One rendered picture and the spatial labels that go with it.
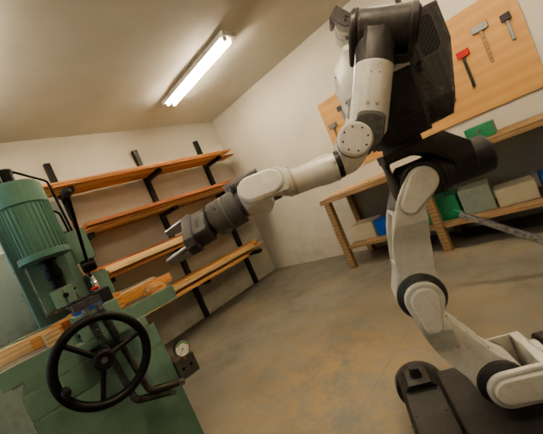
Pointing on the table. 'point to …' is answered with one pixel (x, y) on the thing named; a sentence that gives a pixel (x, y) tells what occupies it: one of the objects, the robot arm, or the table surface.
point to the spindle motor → (27, 221)
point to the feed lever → (79, 236)
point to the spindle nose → (53, 273)
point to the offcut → (51, 337)
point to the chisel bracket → (63, 297)
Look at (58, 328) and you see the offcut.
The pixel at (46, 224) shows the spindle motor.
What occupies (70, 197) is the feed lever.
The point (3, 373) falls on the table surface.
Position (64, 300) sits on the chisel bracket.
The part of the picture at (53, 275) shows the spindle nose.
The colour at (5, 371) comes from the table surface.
